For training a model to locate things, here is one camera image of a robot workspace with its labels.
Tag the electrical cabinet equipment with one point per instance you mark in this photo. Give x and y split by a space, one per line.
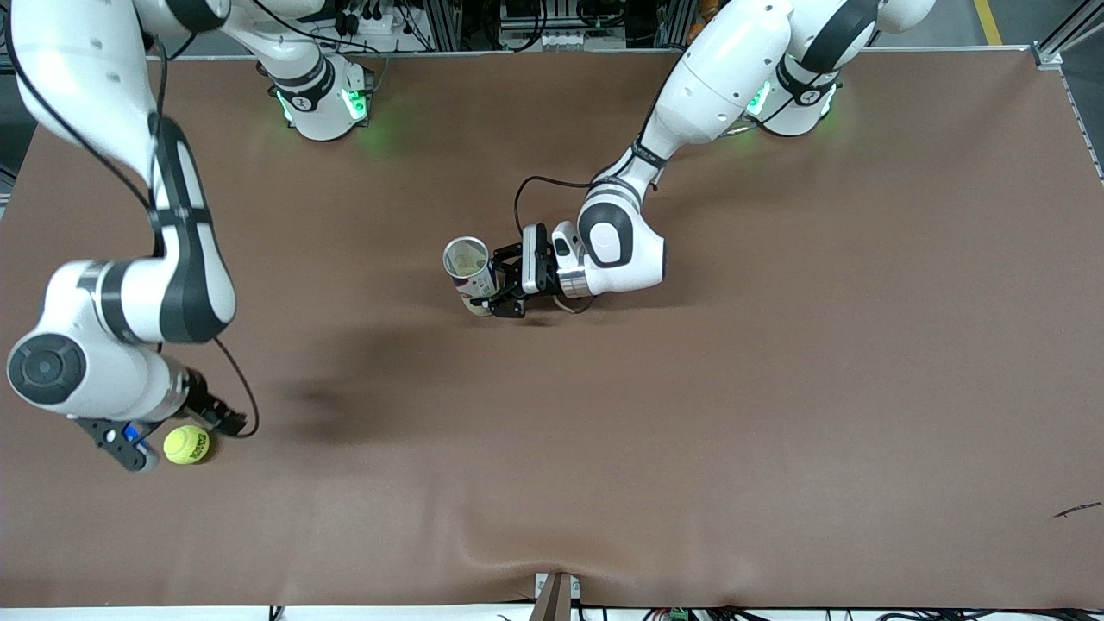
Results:
535 17

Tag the brown table mat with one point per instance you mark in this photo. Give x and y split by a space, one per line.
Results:
776 388

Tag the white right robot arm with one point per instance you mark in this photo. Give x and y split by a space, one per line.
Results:
86 379

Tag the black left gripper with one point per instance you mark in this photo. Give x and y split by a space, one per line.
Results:
523 285

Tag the thin black strip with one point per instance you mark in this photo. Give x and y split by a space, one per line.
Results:
1078 511

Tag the yellow tennis ball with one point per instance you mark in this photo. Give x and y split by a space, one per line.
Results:
186 444

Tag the small white bracket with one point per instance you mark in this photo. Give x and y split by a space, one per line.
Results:
575 589

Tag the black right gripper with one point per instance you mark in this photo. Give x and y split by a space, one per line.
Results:
204 403

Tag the aluminium profile post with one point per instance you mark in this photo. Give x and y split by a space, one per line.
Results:
442 21

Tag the aluminium profile beam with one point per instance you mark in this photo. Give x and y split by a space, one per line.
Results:
1069 26

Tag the white power strip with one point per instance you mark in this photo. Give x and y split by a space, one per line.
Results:
379 28

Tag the blue white tennis ball can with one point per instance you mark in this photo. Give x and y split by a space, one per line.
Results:
466 259

